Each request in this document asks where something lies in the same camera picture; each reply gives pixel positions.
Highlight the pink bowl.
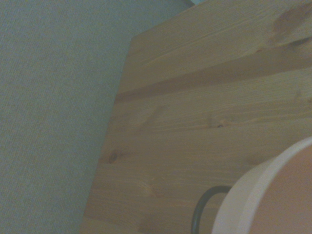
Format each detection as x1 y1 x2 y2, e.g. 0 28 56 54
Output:
211 136 312 234

